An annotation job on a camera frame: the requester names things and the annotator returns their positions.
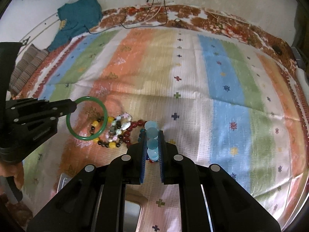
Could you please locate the person's left hand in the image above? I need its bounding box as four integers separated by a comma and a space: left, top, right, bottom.
0, 161, 24, 190

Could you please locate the striped colourful blanket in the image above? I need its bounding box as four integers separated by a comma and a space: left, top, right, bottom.
19, 27, 308, 229

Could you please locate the yellow and brown bead bracelet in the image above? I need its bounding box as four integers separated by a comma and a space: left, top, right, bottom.
89, 116, 123, 149

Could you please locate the brown striped pillow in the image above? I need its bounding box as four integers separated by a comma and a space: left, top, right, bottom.
9, 44, 49, 96

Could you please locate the metal jewelry tray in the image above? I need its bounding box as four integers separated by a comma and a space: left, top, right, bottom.
57, 173, 72, 193

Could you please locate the red bead bracelet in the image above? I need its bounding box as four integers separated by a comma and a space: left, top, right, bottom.
122, 119, 147, 147

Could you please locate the white cable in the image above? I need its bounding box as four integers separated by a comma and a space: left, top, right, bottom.
125, 0, 167, 25

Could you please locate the green jade bangle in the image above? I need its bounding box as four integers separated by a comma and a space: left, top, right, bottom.
66, 96, 109, 141

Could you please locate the white pink charm bracelet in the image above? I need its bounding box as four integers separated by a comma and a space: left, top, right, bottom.
108, 112, 133, 142

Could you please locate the multicolour glass bead bracelet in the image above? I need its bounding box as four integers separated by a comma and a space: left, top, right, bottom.
137, 128, 147, 144

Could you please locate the light blue bead bracelet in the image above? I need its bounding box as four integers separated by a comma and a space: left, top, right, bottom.
143, 120, 160, 164

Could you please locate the teal knitted sweater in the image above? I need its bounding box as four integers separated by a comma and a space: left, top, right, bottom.
48, 0, 103, 52

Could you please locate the black cable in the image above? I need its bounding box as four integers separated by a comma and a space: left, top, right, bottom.
72, 0, 170, 35

